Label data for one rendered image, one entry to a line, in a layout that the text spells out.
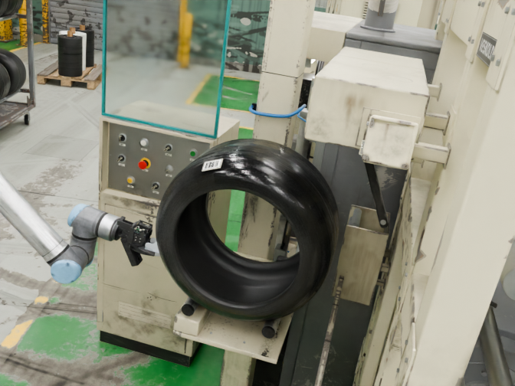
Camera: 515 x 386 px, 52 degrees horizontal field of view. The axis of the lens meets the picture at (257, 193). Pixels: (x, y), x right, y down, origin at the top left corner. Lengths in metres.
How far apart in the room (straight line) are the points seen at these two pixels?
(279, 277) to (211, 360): 1.16
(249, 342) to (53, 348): 1.47
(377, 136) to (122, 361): 2.19
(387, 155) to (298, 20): 0.82
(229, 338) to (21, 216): 0.79
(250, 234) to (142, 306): 0.97
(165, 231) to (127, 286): 1.14
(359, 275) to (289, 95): 0.68
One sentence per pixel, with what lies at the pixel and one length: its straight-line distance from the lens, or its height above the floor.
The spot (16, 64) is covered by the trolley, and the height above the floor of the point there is 0.71.
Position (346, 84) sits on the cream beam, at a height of 1.77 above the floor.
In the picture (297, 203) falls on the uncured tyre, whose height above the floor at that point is 1.37.
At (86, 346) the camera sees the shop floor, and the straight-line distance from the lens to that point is 3.09.
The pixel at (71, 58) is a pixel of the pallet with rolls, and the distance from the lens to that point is 8.26.
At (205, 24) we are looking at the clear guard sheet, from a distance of 2.25.
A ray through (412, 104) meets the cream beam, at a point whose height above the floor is 1.76.
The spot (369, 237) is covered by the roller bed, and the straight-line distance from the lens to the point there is 1.88.
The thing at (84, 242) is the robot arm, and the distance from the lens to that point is 1.95.
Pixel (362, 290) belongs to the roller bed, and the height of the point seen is 0.96.
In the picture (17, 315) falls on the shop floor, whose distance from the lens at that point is 3.36.
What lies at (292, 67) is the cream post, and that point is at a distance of 1.81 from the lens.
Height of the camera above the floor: 1.98
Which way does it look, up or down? 23 degrees down
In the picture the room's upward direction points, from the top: 8 degrees clockwise
